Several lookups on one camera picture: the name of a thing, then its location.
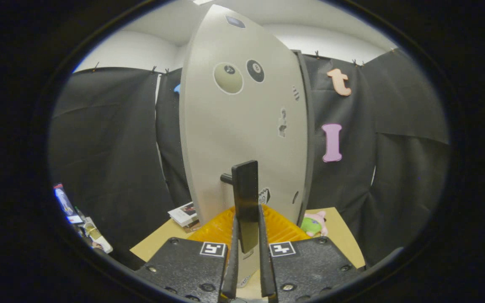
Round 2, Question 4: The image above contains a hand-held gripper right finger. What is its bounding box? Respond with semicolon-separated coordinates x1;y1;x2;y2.
258;205;362;302

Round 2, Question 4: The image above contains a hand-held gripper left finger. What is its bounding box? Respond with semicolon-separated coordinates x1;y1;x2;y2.
135;205;240;301

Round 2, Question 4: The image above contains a pink and green plush toy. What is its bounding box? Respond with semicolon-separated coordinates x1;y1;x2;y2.
301;210;328;237

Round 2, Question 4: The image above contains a stack of booklets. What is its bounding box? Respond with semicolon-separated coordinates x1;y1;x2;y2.
168;202;202;233

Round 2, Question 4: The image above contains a white and yellow packet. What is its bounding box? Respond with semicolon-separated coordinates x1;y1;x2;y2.
82;217;113;254

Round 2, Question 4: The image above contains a black backdrop cloth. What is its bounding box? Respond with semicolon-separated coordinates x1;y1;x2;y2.
49;48;449;270

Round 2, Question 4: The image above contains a blue and white object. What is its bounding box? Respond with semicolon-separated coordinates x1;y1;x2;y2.
54;183;84;225

